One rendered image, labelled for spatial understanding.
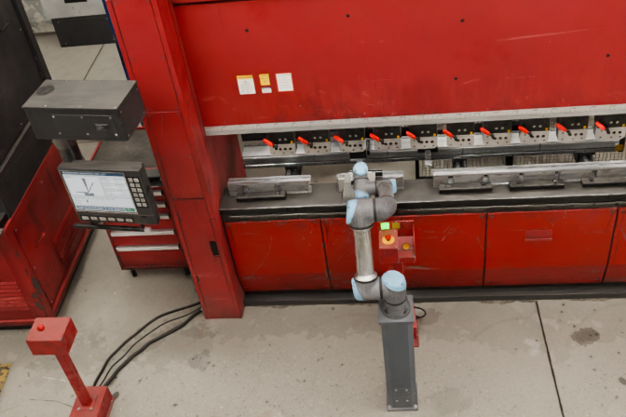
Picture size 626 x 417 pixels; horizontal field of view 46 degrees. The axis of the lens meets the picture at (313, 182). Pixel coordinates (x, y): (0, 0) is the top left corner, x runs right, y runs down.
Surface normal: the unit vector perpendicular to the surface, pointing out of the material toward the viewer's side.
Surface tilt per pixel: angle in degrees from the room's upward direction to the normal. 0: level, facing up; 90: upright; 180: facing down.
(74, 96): 1
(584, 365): 0
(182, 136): 90
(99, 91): 1
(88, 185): 90
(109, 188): 90
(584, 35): 90
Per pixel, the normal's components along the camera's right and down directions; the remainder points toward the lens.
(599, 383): -0.11, -0.77
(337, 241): -0.07, 0.63
